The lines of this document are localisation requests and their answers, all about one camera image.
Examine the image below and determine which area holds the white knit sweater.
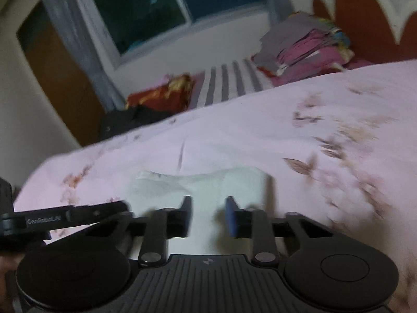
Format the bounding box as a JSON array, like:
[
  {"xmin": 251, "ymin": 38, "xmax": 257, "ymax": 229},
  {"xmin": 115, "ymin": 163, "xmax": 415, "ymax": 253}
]
[{"xmin": 126, "ymin": 167, "xmax": 270, "ymax": 255}]

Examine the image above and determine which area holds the stack of folded clothes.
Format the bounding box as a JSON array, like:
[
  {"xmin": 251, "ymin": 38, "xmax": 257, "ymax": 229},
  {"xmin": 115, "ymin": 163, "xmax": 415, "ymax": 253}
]
[{"xmin": 251, "ymin": 12, "xmax": 355, "ymax": 86}]

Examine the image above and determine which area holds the person's left hand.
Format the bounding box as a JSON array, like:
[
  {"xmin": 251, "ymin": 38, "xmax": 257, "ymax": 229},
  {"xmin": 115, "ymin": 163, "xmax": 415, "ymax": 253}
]
[{"xmin": 0, "ymin": 254, "xmax": 24, "ymax": 312}]

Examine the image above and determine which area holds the black garment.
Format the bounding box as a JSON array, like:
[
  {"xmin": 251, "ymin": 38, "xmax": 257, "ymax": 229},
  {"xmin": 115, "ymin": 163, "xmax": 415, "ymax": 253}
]
[{"xmin": 98, "ymin": 105, "xmax": 174, "ymax": 141}]

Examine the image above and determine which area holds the pink floral bed sheet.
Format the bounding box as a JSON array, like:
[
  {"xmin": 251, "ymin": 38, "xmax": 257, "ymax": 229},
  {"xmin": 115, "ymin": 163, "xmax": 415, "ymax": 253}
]
[{"xmin": 15, "ymin": 60, "xmax": 416, "ymax": 312}]

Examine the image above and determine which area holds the red patterned blanket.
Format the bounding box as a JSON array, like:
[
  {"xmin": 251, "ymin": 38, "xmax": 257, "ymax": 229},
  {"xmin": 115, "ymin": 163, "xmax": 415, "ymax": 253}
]
[{"xmin": 125, "ymin": 73, "xmax": 195, "ymax": 114}]

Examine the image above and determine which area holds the striped pillow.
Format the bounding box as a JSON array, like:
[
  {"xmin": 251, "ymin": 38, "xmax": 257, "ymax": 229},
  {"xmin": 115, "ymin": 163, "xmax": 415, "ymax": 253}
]
[{"xmin": 188, "ymin": 58, "xmax": 274, "ymax": 110}]

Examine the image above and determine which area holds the brown wooden door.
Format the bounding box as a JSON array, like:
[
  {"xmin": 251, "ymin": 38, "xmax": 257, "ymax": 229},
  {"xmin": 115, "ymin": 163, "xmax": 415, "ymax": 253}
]
[{"xmin": 17, "ymin": 2, "xmax": 105, "ymax": 146}]

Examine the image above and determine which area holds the left grey curtain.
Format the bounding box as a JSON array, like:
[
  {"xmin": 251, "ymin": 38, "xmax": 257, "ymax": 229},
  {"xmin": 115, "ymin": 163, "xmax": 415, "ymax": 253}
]
[{"xmin": 42, "ymin": 0, "xmax": 124, "ymax": 112}]

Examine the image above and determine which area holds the red heart headboard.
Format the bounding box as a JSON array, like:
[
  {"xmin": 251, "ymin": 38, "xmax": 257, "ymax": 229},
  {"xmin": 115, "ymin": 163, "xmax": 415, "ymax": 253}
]
[{"xmin": 312, "ymin": 0, "xmax": 416, "ymax": 64}]

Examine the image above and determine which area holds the window with white frame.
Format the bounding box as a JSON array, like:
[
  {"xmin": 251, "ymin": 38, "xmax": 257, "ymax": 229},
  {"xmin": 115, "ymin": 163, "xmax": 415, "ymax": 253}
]
[{"xmin": 81, "ymin": 0, "xmax": 266, "ymax": 66}]

